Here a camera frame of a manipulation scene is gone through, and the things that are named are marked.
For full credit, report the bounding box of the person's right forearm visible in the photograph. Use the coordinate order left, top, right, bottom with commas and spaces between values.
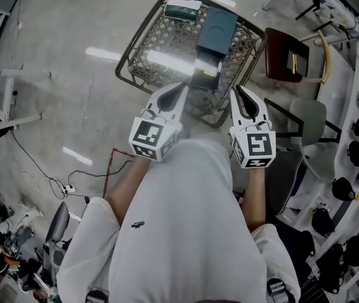
241, 167, 269, 233

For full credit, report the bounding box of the dark teal drawer box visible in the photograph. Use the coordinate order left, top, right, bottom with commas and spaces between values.
189, 6, 240, 92

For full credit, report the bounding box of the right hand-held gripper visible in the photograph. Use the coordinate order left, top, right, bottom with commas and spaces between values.
229, 85, 277, 170

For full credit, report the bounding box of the brown seat wooden chair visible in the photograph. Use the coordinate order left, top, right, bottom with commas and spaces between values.
264, 27, 334, 85

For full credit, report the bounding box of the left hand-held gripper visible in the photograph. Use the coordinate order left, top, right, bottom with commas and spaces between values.
128, 83, 189, 163

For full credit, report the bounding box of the green and white small item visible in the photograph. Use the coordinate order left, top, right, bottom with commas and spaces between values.
163, 0, 203, 24

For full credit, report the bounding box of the person's white shirt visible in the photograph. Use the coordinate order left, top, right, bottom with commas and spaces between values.
56, 138, 302, 303

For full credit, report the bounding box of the person's left forearm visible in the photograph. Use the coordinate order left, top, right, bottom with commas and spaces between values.
105, 155, 152, 230

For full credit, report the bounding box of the rattan glass-topped table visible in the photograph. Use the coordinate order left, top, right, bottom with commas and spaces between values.
114, 0, 269, 129

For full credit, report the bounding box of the red cable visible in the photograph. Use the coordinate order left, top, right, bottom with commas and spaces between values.
103, 148, 135, 199

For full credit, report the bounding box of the black book with yellow strip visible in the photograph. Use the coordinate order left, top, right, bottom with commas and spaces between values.
285, 47, 310, 77

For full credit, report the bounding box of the pile of tools and cables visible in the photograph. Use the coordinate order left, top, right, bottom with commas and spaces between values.
0, 203, 57, 303

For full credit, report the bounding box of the pale grey plastic chair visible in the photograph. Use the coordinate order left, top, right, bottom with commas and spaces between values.
263, 97, 343, 184

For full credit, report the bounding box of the grey harness strap buckle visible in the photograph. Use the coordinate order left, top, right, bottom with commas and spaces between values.
84, 288, 110, 303
266, 278, 295, 303

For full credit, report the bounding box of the white metal rack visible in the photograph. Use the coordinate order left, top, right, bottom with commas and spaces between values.
278, 0, 359, 303

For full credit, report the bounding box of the black power cable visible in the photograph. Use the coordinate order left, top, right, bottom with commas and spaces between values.
7, 130, 134, 201

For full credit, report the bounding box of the black frame stool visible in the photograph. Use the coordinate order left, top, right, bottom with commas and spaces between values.
293, 0, 322, 21

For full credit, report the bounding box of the small white side table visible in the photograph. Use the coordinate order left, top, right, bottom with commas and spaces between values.
0, 58, 52, 136

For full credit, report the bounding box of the grey office chair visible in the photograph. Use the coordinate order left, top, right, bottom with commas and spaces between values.
41, 201, 83, 292

